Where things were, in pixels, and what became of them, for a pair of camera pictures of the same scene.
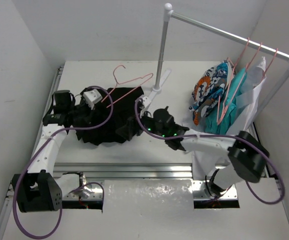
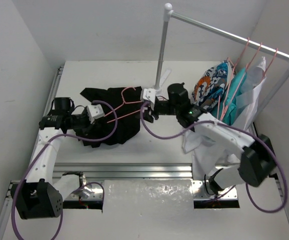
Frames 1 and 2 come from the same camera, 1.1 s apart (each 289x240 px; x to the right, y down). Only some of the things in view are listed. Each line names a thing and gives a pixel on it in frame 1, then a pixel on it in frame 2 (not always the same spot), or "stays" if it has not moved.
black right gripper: (127, 129) -> (147, 116)
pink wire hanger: (125, 81) -> (124, 102)
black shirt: (114, 118) stays
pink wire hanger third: (251, 58) stays
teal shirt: (221, 119) stays
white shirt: (204, 164) stays
